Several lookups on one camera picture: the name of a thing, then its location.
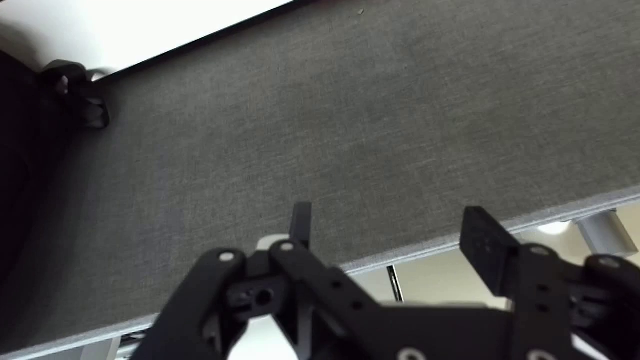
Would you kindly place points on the grey table frame bar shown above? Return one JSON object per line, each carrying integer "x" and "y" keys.
{"x": 607, "y": 230}

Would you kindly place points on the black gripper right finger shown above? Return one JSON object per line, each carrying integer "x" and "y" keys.
{"x": 566, "y": 307}

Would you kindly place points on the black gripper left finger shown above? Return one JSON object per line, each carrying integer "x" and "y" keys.
{"x": 306, "y": 293}

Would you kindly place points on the black chair caster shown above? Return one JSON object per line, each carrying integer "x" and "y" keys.
{"x": 80, "y": 92}

